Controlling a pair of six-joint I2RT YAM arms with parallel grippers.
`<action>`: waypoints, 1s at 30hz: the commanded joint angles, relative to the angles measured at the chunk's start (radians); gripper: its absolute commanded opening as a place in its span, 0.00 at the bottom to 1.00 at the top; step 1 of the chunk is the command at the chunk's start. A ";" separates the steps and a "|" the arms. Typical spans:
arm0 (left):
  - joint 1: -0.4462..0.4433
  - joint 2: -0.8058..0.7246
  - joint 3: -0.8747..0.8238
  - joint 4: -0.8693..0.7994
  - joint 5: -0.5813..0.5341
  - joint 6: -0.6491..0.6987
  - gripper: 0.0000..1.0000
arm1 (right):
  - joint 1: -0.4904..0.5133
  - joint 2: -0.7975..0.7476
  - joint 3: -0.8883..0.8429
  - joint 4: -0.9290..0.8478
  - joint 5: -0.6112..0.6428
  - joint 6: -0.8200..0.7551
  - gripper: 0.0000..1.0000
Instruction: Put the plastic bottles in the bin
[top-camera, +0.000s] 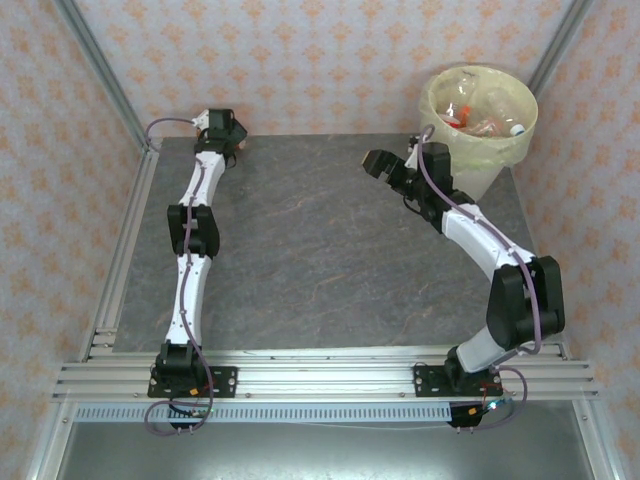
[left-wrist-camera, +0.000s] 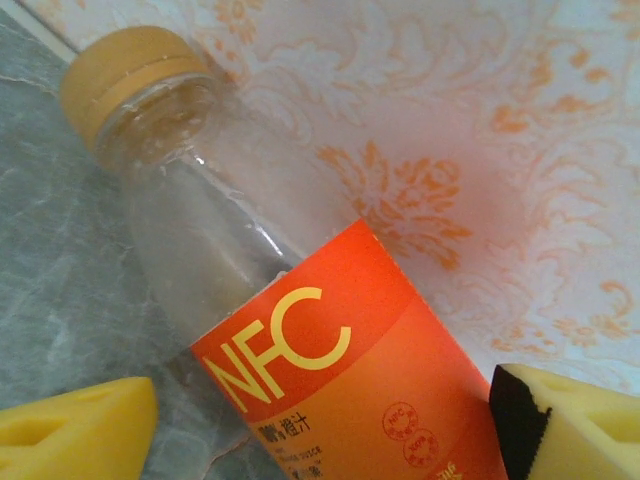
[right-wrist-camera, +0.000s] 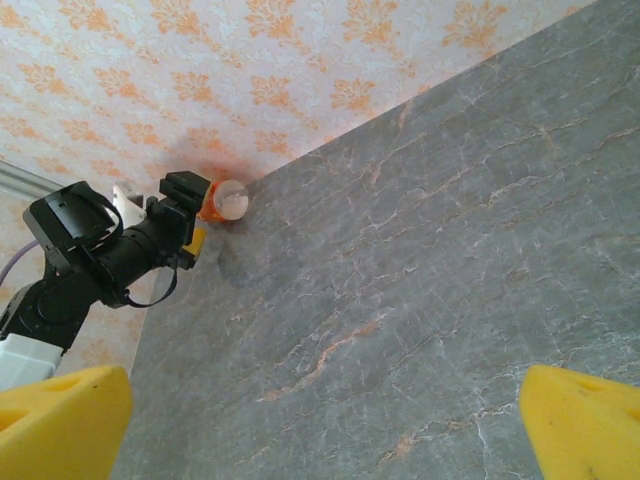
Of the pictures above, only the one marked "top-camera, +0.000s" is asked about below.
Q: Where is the aluminium mounting rail beam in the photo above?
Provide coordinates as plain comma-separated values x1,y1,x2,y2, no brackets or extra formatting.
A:
52,348,601,404

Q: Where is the clear bottle green cap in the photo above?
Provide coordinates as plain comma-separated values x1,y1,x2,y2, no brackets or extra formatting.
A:
469,119,504,139

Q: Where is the aluminium frame post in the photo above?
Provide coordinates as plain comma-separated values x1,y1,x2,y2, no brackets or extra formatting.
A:
52,0,151,151
527,0,596,101

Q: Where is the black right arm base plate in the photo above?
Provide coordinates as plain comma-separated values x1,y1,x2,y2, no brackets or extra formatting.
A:
413,363,504,400

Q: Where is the aluminium frame leg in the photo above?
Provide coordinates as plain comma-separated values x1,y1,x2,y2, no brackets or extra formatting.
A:
572,399,621,480
24,402,76,480

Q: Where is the cream plastic bin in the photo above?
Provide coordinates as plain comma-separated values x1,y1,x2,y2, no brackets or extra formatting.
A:
418,62,540,200

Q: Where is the aluminium side rail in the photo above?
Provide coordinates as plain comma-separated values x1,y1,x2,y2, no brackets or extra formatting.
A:
78,137,164,362

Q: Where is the yellowish clear bin liner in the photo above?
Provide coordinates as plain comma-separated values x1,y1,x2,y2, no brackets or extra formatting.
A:
418,62,540,176

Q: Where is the grey slotted cable duct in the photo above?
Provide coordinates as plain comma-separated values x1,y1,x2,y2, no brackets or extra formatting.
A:
74,403,454,424

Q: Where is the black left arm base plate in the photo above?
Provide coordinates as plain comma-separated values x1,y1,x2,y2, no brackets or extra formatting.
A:
147,366,239,400

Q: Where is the grey metal lower panel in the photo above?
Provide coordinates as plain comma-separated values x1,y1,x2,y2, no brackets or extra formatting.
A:
54,422,596,480

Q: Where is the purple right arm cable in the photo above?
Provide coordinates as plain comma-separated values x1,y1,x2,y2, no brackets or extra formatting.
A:
417,125,544,432

